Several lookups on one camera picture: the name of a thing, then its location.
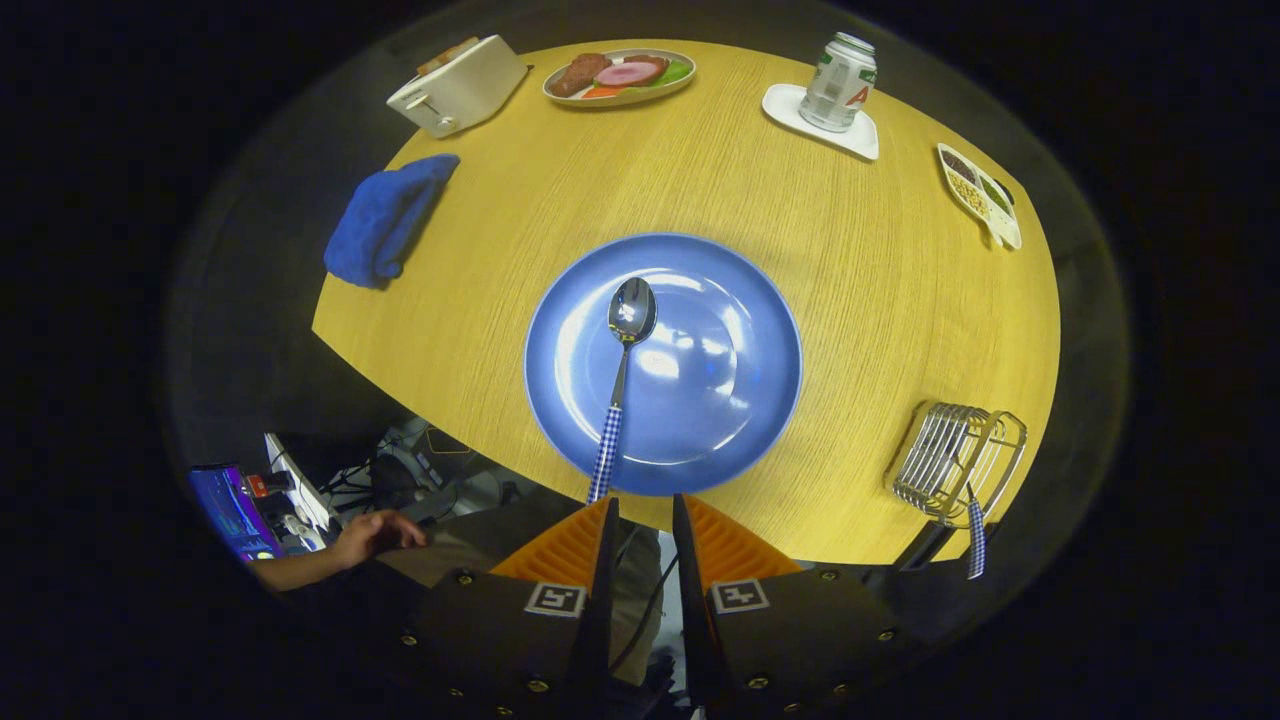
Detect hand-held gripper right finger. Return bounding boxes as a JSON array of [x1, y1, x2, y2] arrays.
[[672, 493, 926, 720]]

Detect blue folded cloth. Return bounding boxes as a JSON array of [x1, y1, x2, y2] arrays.
[[323, 153, 462, 290]]

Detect white square coaster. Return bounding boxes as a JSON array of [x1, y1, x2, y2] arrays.
[[761, 83, 881, 162]]

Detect white divided condiment dish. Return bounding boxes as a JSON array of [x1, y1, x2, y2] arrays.
[[936, 142, 1024, 251]]

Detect spoon with checked handle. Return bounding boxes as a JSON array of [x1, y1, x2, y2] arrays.
[[586, 276, 659, 505]]

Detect black cable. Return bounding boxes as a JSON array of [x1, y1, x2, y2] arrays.
[[610, 555, 681, 676]]

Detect metal wire cutlery rack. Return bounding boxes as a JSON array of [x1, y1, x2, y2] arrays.
[[884, 401, 1029, 526]]

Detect black table bracket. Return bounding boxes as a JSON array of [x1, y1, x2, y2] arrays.
[[893, 518, 963, 573]]

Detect oval plate of food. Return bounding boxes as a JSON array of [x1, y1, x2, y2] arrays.
[[542, 48, 697, 109]]

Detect white toaster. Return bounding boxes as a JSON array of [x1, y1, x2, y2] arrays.
[[386, 35, 529, 139]]

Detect blue round plate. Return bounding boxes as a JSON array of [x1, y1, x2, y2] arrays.
[[524, 233, 804, 498]]

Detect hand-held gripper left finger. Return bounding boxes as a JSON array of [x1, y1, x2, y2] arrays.
[[395, 497, 621, 720]]

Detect brown toast slice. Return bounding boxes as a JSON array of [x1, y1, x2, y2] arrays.
[[415, 37, 482, 77]]

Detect fork with checked handle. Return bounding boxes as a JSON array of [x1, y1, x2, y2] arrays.
[[960, 478, 990, 581]]

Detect white power strip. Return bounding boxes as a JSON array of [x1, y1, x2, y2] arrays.
[[263, 432, 336, 531]]

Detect black bag with orange outline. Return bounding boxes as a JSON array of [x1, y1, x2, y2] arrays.
[[345, 418, 511, 521]]

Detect silver drink can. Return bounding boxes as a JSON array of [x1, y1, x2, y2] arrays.
[[798, 32, 879, 134]]

